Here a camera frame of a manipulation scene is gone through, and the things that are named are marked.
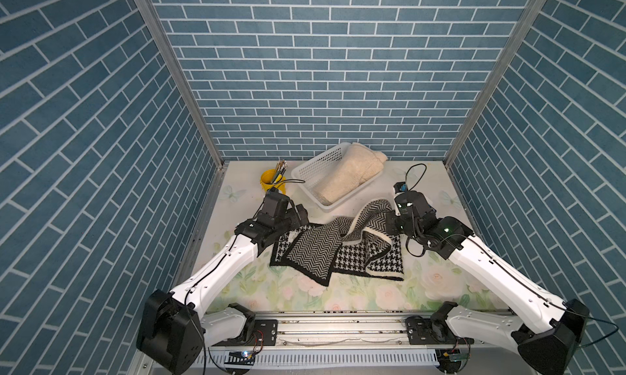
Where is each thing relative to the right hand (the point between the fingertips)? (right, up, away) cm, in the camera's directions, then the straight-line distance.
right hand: (390, 215), depth 77 cm
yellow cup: (-46, +11, +25) cm, 53 cm away
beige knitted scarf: (-6, +18, +28) cm, 33 cm away
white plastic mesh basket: (-28, +15, +32) cm, 45 cm away
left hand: (-28, -1, +5) cm, 29 cm away
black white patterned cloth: (-9, -13, +14) cm, 21 cm away
